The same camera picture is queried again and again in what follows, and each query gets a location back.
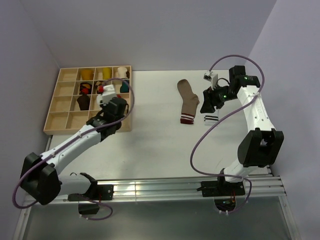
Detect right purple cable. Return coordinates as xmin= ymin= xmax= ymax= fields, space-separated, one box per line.
xmin=190 ymin=54 xmax=266 ymax=214

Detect white sock black stripes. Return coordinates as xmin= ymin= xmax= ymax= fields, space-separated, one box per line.
xmin=204 ymin=112 xmax=219 ymax=126

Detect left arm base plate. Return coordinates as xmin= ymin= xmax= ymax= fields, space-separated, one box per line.
xmin=67 ymin=184 xmax=114 ymax=202

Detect aluminium rail frame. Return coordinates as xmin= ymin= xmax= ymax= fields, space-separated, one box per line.
xmin=14 ymin=71 xmax=301 ymax=240

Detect teal rolled sock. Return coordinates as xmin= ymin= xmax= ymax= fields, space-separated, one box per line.
xmin=120 ymin=79 xmax=130 ymax=93

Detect purple cable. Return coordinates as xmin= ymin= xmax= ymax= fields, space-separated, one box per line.
xmin=190 ymin=54 xmax=266 ymax=214
xmin=11 ymin=77 xmax=136 ymax=221

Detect brown red argyle rolled sock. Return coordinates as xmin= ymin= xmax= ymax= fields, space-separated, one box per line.
xmin=79 ymin=82 xmax=92 ymax=95

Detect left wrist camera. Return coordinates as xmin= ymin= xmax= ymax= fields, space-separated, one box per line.
xmin=96 ymin=84 xmax=117 ymax=105

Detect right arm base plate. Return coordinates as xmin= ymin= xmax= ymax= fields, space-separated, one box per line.
xmin=196 ymin=180 xmax=246 ymax=197

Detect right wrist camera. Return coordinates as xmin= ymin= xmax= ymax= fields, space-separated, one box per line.
xmin=203 ymin=71 xmax=219 ymax=90

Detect mustard yellow rolled sock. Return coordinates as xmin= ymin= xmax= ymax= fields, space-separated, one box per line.
xmin=80 ymin=68 xmax=94 ymax=81

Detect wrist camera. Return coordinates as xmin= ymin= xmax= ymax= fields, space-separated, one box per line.
xmin=96 ymin=84 xmax=117 ymax=105
xmin=203 ymin=71 xmax=219 ymax=90

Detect dark brown rolled sock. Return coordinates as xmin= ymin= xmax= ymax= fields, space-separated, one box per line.
xmin=76 ymin=94 xmax=90 ymax=111

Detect brown tan checkered rolled sock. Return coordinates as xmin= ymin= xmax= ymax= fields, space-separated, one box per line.
xmin=95 ymin=81 xmax=106 ymax=94

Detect wooden compartment tray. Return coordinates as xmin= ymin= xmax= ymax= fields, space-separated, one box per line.
xmin=43 ymin=65 xmax=133 ymax=135

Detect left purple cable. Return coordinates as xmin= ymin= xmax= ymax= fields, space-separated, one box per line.
xmin=11 ymin=77 xmax=136 ymax=221

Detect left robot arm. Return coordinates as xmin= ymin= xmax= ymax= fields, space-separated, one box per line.
xmin=19 ymin=96 xmax=128 ymax=205

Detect brown sock striped cuff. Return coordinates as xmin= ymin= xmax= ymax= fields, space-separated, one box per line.
xmin=177 ymin=79 xmax=200 ymax=125

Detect cream rolled sock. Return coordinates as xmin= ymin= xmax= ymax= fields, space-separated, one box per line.
xmin=117 ymin=66 xmax=130 ymax=79

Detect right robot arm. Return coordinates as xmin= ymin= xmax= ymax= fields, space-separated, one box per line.
xmin=200 ymin=65 xmax=284 ymax=195

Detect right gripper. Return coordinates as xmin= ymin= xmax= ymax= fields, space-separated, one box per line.
xmin=200 ymin=83 xmax=238 ymax=114

